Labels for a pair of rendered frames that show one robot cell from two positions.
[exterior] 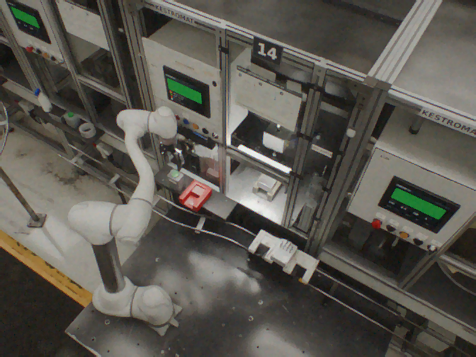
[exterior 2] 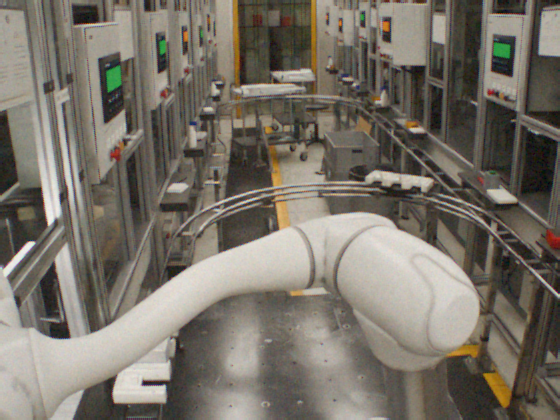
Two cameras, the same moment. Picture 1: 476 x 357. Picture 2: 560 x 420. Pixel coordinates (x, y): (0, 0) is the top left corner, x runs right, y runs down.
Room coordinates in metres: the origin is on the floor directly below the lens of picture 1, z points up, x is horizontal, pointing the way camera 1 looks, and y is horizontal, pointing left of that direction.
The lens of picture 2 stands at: (1.34, 1.08, 1.81)
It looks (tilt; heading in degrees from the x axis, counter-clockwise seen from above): 21 degrees down; 237
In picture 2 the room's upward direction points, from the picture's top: 1 degrees counter-clockwise
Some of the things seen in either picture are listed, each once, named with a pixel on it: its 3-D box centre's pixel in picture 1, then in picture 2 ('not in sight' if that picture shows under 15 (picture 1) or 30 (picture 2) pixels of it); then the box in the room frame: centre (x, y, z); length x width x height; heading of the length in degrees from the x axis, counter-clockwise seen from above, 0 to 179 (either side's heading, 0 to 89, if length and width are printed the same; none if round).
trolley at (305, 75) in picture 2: not in sight; (294, 102); (-3.12, -5.53, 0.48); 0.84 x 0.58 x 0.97; 68
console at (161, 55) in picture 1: (197, 81); not in sight; (1.53, 0.23, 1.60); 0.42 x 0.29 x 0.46; 60
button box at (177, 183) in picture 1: (177, 179); not in sight; (1.38, 0.38, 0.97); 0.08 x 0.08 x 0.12; 60
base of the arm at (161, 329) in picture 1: (162, 314); not in sight; (0.67, 0.39, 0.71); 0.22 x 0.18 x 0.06; 60
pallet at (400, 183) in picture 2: not in sight; (399, 185); (-0.82, -1.08, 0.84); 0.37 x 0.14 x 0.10; 118
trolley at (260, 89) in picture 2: not in sight; (269, 120); (-2.13, -4.62, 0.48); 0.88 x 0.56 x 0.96; 168
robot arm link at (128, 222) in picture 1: (131, 223); (350, 250); (0.81, 0.45, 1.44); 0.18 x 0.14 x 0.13; 175
